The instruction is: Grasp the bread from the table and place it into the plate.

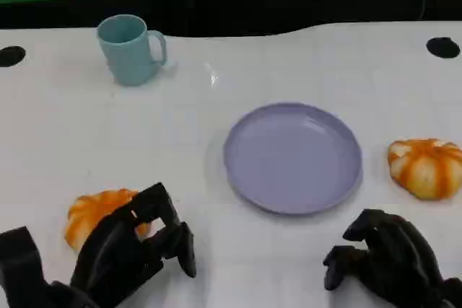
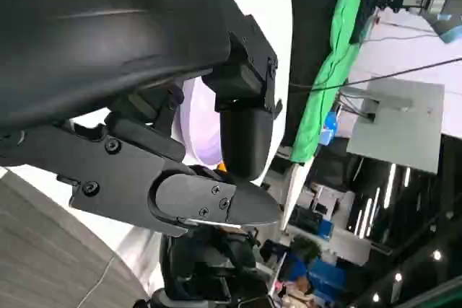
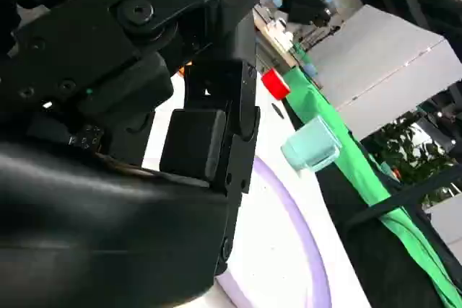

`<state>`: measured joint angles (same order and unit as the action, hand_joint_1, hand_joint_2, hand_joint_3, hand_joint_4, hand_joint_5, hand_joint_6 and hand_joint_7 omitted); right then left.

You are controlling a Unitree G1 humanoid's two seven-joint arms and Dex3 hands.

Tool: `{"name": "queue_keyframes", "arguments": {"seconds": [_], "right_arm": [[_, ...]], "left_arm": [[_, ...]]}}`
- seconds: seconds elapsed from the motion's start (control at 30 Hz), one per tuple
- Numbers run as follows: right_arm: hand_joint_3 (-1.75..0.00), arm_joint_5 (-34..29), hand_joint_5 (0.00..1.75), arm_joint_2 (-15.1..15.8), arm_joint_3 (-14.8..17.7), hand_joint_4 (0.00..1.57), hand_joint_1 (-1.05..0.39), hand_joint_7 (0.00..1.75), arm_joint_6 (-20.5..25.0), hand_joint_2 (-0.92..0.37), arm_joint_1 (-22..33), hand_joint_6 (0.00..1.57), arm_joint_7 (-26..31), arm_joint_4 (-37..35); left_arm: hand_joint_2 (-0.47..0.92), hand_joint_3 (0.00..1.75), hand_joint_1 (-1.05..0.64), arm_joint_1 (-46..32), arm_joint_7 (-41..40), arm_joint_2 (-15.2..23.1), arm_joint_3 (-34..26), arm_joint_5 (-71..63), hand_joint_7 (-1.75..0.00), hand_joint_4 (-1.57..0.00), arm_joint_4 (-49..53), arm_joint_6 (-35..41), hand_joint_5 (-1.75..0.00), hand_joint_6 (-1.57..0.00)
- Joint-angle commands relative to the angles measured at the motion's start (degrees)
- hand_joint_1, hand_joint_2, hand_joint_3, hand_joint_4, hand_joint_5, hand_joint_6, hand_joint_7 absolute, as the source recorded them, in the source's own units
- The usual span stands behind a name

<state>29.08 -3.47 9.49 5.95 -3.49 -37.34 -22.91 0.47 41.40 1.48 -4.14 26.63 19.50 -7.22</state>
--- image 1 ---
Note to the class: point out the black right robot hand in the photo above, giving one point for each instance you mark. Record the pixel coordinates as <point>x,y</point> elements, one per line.
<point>400,261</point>

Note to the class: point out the black table grommet hole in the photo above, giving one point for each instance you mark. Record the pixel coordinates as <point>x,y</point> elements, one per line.
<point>443,47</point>
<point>11,56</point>

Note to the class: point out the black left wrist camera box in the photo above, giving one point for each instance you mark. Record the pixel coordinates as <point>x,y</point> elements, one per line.
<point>19,264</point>

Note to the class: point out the orange white toy bread roll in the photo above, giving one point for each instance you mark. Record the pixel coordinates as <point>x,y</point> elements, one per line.
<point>86,210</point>
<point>426,169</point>

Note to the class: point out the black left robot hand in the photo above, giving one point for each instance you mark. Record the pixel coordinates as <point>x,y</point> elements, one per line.
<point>112,254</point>

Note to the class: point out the pale green mug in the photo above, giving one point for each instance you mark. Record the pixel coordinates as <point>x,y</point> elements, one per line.
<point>126,59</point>

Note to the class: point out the black fabric under green cloth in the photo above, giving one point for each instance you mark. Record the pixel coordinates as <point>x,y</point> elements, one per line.
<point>288,5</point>

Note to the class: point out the lilac plate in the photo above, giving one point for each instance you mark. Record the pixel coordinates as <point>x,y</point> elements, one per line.
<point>292,160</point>

